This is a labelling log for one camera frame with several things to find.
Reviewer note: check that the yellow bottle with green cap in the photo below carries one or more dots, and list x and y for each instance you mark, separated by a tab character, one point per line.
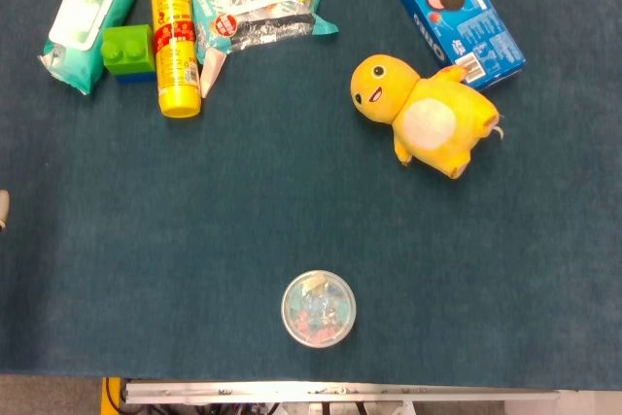
176	60

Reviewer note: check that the green wet wipes pack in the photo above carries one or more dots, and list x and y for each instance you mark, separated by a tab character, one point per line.
85	21

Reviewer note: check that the aluminium frame rail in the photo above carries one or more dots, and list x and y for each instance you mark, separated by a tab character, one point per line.
340	391

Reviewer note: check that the yellow plush toy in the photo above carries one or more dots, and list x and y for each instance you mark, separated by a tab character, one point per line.
452	138

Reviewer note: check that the blue Oreo cookie box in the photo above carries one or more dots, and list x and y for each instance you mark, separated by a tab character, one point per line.
457	16

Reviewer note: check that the green toy building block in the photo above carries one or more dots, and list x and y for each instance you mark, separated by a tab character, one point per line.
128	49

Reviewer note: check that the yellow frame post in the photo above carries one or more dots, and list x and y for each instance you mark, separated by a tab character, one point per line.
111	395

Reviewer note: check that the round clear container of clips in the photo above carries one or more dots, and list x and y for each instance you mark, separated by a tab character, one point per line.
318	308

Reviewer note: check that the blue toy building block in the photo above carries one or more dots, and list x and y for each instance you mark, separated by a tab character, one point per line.
136	78

